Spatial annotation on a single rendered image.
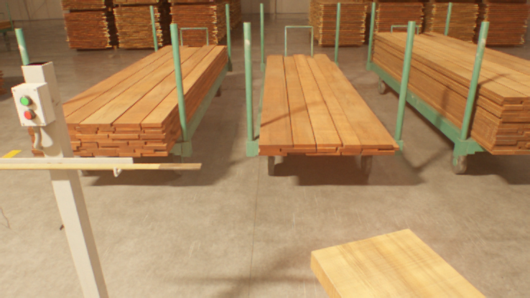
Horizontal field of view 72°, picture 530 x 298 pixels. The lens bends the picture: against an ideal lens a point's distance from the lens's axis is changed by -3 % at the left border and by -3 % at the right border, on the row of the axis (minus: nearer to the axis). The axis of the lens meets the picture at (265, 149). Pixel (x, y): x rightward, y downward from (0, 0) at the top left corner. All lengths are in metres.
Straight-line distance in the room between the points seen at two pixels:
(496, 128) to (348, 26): 7.55
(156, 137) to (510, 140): 2.40
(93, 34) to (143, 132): 8.54
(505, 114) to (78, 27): 10.14
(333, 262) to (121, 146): 2.10
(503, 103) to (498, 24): 8.74
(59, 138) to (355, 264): 0.92
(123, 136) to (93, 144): 0.25
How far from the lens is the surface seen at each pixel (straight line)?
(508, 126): 2.96
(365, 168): 3.22
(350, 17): 10.10
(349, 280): 0.85
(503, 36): 11.62
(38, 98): 1.20
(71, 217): 1.41
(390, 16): 10.36
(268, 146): 2.56
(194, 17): 10.14
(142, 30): 10.52
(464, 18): 11.00
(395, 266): 0.90
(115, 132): 2.75
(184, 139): 2.90
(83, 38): 11.28
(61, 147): 1.30
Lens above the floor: 1.49
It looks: 23 degrees down
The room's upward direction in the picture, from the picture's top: 1 degrees counter-clockwise
